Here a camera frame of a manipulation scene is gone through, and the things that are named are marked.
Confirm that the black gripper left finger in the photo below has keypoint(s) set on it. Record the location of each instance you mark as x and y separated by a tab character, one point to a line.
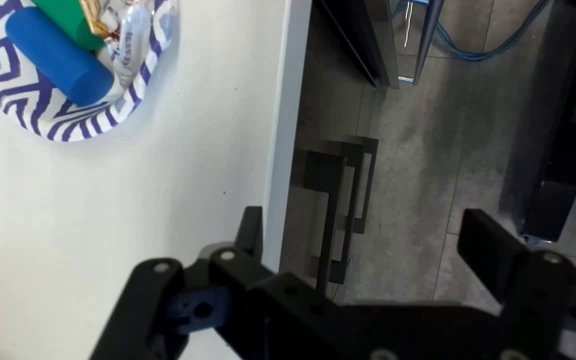
164	302

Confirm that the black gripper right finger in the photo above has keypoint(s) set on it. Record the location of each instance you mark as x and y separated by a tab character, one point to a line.
510	271

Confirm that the blue cylinder pod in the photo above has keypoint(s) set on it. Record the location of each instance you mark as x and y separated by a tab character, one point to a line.
67	66

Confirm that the blue patterned paper plate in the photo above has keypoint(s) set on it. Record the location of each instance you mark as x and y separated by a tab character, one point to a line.
134	36

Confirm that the green pod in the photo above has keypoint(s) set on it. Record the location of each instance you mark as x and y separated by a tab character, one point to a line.
69	17

